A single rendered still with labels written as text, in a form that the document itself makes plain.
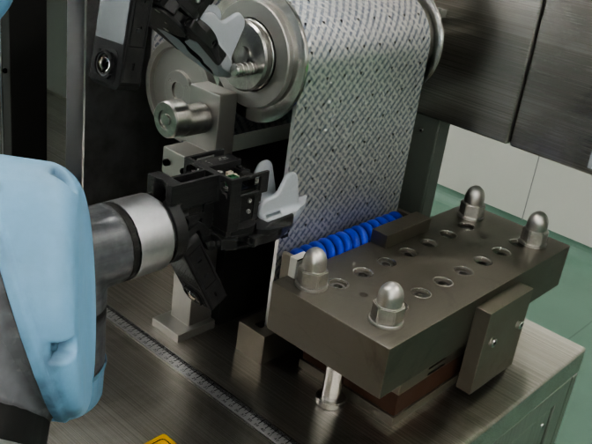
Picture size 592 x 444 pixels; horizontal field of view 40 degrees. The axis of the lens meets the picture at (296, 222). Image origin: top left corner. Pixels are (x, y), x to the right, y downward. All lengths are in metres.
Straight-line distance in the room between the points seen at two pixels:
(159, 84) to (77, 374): 0.71
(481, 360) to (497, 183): 2.91
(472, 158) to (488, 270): 2.90
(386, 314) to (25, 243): 0.54
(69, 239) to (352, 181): 0.68
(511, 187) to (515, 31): 2.76
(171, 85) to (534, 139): 0.46
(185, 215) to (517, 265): 0.44
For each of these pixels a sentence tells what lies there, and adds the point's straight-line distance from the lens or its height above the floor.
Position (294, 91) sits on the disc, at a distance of 0.85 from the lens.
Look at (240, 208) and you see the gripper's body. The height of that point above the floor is 1.13.
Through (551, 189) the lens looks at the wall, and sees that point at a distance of 3.72.
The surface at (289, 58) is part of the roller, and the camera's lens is 0.84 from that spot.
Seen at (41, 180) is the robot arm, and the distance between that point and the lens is 0.35.
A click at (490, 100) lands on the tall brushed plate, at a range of 1.09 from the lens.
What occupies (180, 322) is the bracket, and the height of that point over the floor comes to 0.91.
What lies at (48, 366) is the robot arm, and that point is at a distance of 0.34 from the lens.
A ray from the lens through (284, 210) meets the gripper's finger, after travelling 0.87.
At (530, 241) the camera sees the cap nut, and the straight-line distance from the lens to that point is 1.08.
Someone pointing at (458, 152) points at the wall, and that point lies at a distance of 3.91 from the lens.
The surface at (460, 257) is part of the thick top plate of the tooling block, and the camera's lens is 1.01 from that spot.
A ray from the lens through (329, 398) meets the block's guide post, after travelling 0.91.
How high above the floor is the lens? 1.46
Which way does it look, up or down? 25 degrees down
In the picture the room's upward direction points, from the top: 8 degrees clockwise
